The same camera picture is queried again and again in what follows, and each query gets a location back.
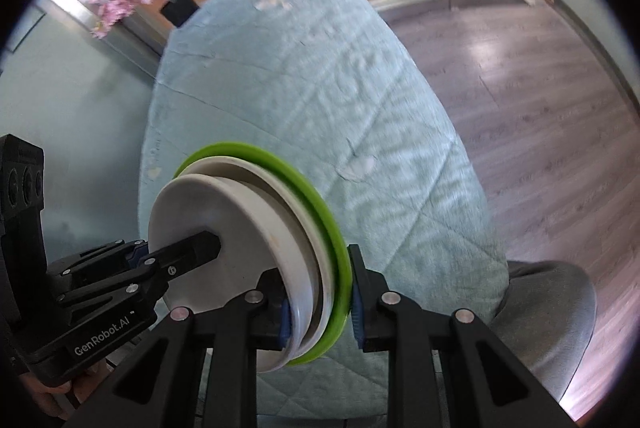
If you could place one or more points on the small white bowl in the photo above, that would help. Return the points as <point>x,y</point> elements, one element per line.
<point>235,218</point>

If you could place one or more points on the light blue quilted blanket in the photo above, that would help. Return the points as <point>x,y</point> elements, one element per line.
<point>325,107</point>

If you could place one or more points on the green plastic bowl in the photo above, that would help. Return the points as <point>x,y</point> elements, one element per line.
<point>331,233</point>

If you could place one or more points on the large white bowl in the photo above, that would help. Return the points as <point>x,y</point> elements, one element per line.
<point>295,228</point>

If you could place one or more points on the grey cushioned chair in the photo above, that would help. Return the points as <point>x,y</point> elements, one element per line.
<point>550,323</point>

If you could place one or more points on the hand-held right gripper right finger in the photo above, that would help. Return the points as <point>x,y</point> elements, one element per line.
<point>356,313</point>

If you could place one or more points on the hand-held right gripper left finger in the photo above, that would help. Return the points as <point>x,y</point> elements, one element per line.
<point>284,323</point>

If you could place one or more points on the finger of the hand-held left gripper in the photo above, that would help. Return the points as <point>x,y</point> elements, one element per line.
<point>195,250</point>
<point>136,254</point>

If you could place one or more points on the person's left hand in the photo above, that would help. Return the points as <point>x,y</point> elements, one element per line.
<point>50,400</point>

